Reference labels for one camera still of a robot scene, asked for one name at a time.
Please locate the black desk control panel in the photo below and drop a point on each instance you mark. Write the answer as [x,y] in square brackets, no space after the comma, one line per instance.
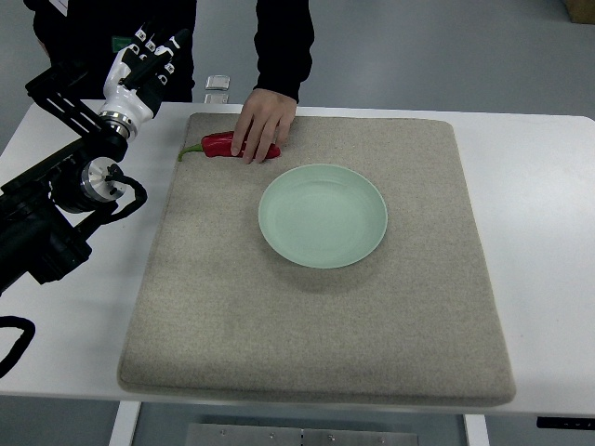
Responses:
[568,423]

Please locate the light green plate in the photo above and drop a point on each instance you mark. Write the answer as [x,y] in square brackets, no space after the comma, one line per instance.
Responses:
[322,216]

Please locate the beige felt mat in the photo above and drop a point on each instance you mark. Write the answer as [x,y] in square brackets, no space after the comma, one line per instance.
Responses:
[221,316]

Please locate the red pepper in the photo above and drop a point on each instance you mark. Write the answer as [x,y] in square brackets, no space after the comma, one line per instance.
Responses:
[219,145]

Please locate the grey metal base plate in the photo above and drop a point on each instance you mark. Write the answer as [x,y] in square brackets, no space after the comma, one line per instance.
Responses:
[214,434]

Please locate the cardboard box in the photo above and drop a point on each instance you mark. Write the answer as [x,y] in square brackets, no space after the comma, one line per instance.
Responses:
[581,11]

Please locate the person's bare hand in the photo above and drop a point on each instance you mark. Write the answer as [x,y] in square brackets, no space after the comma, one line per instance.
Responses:
[265,119]

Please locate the black sleeved forearm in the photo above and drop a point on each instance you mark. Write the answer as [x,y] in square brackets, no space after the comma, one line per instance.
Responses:
[283,42]

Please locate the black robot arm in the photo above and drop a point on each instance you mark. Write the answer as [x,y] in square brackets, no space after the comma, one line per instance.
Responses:
[49,211]

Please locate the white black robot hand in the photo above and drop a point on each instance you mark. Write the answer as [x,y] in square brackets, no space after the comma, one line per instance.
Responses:
[137,81]

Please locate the white right table leg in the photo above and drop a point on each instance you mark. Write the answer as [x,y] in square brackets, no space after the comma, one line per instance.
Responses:
[476,430]

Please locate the white left table leg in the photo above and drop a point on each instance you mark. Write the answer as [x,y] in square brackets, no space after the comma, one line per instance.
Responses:
[125,423]

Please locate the white table leg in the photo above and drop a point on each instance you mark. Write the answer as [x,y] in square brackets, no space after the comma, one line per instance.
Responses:
[125,423]
[476,430]

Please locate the lower floor outlet cover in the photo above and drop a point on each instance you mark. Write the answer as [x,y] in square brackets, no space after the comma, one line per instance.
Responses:
[216,98]

